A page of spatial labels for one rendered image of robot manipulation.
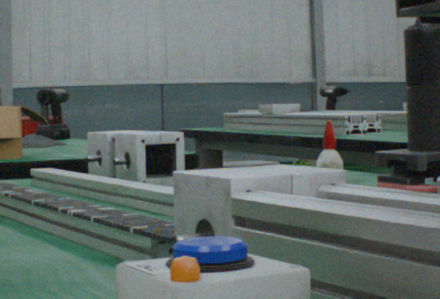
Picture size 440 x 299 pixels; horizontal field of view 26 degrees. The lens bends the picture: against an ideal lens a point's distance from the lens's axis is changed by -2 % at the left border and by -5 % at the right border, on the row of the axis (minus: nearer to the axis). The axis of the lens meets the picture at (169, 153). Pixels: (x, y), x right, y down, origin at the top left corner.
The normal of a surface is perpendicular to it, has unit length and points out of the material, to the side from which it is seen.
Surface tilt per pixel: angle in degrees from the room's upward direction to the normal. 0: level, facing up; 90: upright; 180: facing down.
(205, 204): 90
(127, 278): 90
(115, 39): 90
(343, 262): 90
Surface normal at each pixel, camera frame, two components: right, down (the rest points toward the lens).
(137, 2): 0.33, 0.04
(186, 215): -0.90, 0.04
